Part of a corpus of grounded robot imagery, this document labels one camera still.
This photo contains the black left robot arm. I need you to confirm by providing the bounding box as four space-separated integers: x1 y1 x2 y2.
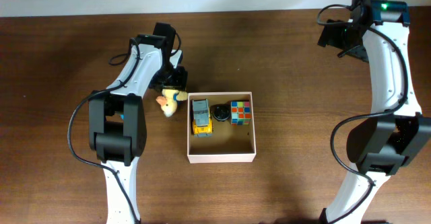
88 22 188 223

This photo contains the yellow grey toy truck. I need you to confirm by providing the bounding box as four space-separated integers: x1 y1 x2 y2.
192 99 213 137

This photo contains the multicoloured puzzle cube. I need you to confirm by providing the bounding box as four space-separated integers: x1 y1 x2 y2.
230 101 252 126

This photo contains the yellow plush duck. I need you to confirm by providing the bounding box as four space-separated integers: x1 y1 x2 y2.
156 89 188 117

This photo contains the black round ridged disc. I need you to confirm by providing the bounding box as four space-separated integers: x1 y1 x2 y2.
211 104 230 122

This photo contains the pink box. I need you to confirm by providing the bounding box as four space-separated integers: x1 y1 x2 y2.
187 91 257 163

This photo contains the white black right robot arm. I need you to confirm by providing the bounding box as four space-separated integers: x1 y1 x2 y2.
319 0 430 223

